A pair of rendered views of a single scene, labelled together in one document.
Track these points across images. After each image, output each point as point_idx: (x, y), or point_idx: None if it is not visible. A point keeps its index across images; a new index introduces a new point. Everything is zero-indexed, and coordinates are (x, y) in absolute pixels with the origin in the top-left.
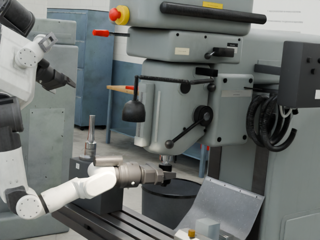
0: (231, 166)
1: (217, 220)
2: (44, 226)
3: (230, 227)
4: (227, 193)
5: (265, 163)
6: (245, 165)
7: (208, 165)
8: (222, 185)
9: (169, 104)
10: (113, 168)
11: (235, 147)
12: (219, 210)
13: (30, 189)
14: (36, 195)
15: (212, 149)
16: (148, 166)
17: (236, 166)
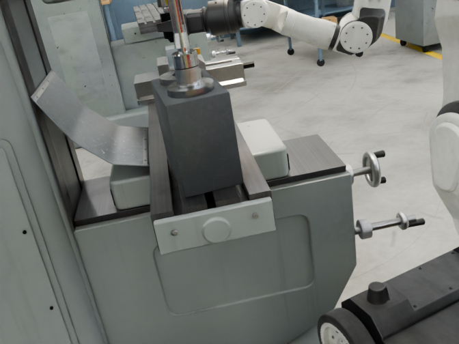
0: (30, 59)
1: (82, 123)
2: None
3: (85, 117)
4: (52, 94)
5: (37, 26)
6: (33, 44)
7: (25, 78)
8: (43, 91)
9: None
10: (244, 0)
11: (21, 26)
12: (70, 115)
13: (348, 20)
14: (342, 20)
15: (16, 47)
16: (189, 12)
17: (31, 54)
